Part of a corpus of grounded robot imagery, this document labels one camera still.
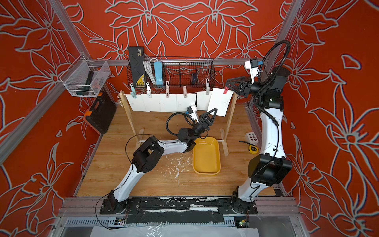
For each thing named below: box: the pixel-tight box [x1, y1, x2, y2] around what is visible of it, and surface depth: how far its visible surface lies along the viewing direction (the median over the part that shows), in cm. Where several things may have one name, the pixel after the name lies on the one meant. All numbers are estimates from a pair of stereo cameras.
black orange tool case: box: [82, 91, 117, 135], surface depth 99 cm
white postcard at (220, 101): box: [207, 87, 234, 118], surface depth 69 cm
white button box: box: [245, 131, 259, 146], surface depth 97 cm
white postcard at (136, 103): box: [124, 93, 151, 113], surface depth 71 cm
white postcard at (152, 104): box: [141, 93, 161, 113], surface depth 70 cm
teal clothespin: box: [130, 82, 137, 99], surface depth 65 cm
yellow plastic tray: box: [191, 136, 222, 175], surface depth 90 cm
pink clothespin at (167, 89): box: [165, 80, 170, 98], surface depth 64 cm
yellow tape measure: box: [248, 144, 259, 155], surface depth 94 cm
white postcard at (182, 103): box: [176, 93, 197, 113], surface depth 71 cm
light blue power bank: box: [153, 61, 164, 85], surface depth 92 cm
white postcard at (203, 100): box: [196, 90, 213, 112], surface depth 71 cm
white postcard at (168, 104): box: [159, 93, 178, 113], surface depth 71 cm
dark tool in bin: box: [75, 71, 95, 96], surface depth 82 cm
